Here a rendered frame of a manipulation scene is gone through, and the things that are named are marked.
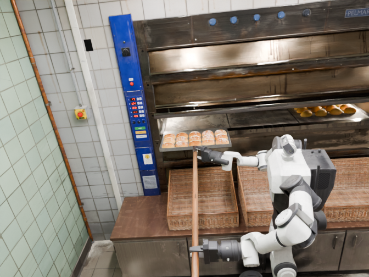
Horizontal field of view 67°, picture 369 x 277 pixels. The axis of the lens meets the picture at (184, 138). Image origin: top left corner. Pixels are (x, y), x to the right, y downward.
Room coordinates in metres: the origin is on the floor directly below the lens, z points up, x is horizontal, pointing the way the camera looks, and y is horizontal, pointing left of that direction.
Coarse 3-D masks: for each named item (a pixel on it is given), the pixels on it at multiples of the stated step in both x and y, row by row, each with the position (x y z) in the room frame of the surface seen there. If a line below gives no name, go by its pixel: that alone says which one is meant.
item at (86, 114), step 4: (76, 108) 2.15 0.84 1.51; (80, 108) 2.14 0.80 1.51; (84, 108) 2.14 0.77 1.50; (88, 108) 2.20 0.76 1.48; (76, 112) 2.14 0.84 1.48; (84, 112) 2.14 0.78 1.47; (88, 112) 2.18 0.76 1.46; (76, 116) 2.14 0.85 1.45; (84, 116) 2.14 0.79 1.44; (88, 116) 2.16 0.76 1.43
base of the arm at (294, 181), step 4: (292, 176) 1.07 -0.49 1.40; (296, 176) 1.04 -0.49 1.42; (300, 176) 1.02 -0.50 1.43; (288, 180) 1.06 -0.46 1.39; (292, 180) 1.03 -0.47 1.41; (296, 180) 1.00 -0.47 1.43; (300, 180) 1.00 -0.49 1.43; (284, 184) 1.05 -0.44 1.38; (288, 184) 1.02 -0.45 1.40; (292, 184) 0.99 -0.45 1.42; (296, 184) 0.99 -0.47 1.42; (280, 188) 1.06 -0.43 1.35; (284, 188) 1.02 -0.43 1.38; (288, 188) 1.00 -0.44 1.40; (292, 188) 0.99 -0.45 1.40; (284, 192) 1.04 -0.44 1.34; (288, 192) 1.04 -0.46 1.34; (288, 196) 1.03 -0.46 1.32; (320, 200) 0.96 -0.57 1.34; (316, 204) 0.94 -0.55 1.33
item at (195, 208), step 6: (192, 204) 1.19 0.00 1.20; (192, 210) 1.14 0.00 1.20; (192, 216) 1.10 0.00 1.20; (192, 222) 1.06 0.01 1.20; (192, 228) 1.01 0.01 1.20; (192, 234) 0.98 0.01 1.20; (192, 240) 0.94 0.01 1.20; (192, 246) 0.90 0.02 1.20; (192, 252) 0.87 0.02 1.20; (198, 252) 0.87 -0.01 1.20; (192, 258) 0.84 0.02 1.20; (198, 258) 0.84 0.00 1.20; (192, 264) 0.81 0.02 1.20; (198, 264) 0.81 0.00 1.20; (192, 270) 0.78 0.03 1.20; (198, 270) 0.78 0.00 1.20; (192, 276) 0.75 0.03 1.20; (198, 276) 0.75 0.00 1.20
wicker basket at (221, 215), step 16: (176, 176) 2.10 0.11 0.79; (192, 176) 2.08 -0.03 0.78; (208, 176) 2.07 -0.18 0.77; (224, 176) 2.06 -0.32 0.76; (208, 192) 2.04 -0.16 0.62; (224, 192) 2.02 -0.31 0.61; (176, 208) 1.91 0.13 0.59; (208, 208) 1.86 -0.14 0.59; (224, 208) 1.84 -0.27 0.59; (176, 224) 1.71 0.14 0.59; (208, 224) 1.64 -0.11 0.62; (224, 224) 1.63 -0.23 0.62
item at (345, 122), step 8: (328, 120) 2.10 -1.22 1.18; (336, 120) 2.09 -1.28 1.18; (344, 120) 2.07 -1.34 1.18; (352, 120) 2.05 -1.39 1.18; (360, 120) 2.04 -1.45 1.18; (368, 120) 2.02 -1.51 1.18; (232, 128) 2.16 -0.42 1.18; (240, 128) 2.14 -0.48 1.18; (248, 128) 2.12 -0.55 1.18; (256, 128) 2.10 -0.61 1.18; (264, 128) 2.09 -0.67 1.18; (272, 128) 2.08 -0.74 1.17; (280, 128) 2.08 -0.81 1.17; (288, 128) 2.07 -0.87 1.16; (296, 128) 2.07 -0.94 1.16; (304, 128) 2.06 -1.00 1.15; (312, 128) 2.06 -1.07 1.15; (320, 128) 2.05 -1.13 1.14; (160, 136) 2.16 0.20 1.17
